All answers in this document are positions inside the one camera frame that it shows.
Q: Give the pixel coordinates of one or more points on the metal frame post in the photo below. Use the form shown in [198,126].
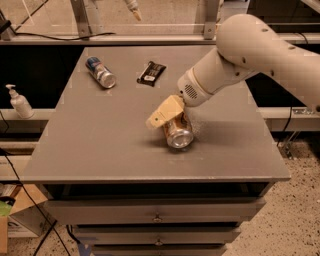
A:
[211,11]
[79,11]

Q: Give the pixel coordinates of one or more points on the grey drawer cabinet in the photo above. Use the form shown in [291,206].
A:
[109,175]

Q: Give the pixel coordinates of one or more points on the cardboard box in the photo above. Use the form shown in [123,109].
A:
[25,219]

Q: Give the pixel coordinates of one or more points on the black snack bar wrapper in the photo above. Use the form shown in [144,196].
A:
[151,73]

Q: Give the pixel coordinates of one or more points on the blue silver can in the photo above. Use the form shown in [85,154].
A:
[100,72]

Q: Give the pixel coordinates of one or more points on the green object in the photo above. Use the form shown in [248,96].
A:
[6,207]

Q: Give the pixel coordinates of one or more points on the white pump bottle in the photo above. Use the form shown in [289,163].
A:
[19,103]

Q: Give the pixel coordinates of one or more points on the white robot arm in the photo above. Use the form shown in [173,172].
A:
[244,45]

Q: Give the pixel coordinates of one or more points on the metal frame post right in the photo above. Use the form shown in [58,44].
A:
[211,11]

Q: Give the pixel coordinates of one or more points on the metal frame post left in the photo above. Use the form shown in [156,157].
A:
[79,11]

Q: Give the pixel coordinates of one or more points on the top drawer knob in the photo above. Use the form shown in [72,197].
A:
[157,219]

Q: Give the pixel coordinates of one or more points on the drawer knob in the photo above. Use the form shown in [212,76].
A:
[157,219]
[159,242]

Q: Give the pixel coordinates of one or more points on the orange soda can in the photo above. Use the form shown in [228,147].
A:
[178,131]

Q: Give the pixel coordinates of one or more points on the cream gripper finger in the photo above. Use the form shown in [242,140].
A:
[167,110]

